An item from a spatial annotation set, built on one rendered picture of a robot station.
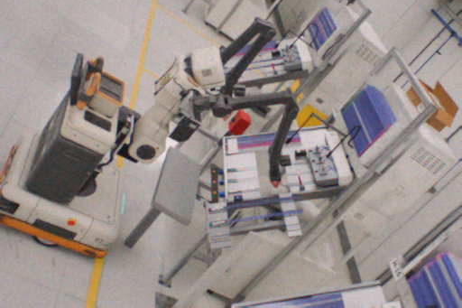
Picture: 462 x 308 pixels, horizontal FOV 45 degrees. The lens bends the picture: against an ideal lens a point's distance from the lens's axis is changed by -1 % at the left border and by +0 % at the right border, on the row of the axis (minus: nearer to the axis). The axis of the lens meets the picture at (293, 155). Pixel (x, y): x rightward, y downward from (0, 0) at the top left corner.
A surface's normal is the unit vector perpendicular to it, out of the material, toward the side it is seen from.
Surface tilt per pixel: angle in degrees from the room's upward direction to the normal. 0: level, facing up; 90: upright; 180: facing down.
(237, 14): 90
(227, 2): 90
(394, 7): 90
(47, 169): 90
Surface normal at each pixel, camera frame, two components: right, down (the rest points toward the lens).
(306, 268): 0.13, 0.57
